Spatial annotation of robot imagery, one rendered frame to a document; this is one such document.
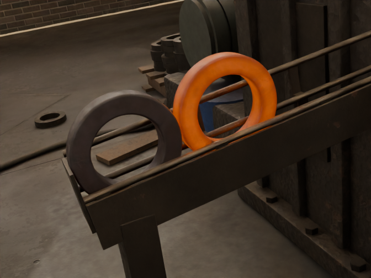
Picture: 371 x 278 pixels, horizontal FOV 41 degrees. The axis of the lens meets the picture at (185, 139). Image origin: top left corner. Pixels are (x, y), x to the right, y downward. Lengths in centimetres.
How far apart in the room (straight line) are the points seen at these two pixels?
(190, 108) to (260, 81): 13
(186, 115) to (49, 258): 106
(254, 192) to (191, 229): 25
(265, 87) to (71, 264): 104
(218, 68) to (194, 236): 97
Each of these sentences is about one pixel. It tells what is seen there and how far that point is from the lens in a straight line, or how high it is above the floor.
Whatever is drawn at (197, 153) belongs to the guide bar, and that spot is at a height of 61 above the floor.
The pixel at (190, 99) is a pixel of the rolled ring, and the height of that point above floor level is 69.
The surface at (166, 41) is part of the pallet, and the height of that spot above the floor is 37.
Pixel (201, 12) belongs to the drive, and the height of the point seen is 62.
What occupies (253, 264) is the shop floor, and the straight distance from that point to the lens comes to 154.
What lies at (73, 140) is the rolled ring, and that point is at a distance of 75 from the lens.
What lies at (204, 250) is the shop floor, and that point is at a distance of 162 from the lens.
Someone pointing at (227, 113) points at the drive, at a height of 24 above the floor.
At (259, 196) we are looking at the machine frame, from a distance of 173.
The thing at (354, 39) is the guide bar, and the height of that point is 70.
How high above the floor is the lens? 94
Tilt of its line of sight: 23 degrees down
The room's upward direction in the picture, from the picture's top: 8 degrees counter-clockwise
